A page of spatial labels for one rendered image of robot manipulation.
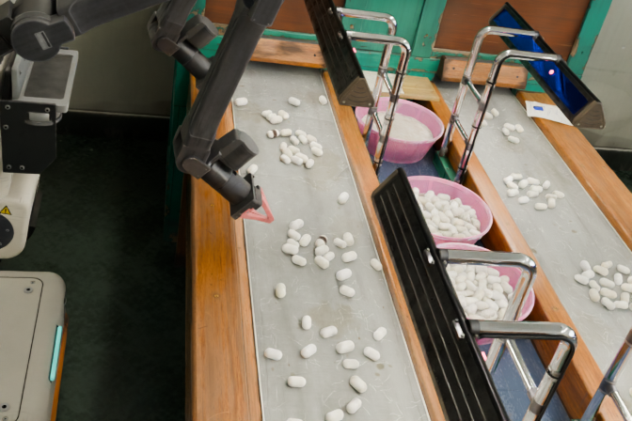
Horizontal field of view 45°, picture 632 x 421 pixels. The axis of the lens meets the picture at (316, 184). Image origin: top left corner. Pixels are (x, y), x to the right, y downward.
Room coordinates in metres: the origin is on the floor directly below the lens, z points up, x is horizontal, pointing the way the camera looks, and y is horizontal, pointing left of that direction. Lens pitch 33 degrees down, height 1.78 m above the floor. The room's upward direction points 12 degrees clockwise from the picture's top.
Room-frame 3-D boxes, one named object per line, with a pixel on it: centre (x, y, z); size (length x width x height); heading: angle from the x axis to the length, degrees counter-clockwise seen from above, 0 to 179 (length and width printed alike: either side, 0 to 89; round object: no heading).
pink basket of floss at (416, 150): (2.03, -0.20, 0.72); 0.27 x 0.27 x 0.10
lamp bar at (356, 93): (1.79, 0.03, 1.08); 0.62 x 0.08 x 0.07; 14
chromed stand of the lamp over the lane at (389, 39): (1.81, -0.05, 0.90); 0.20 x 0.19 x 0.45; 14
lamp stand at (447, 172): (1.91, -0.44, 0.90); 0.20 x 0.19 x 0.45; 14
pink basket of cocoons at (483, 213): (1.60, -0.31, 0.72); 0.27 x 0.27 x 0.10
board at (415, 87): (2.24, -0.15, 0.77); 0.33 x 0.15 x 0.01; 104
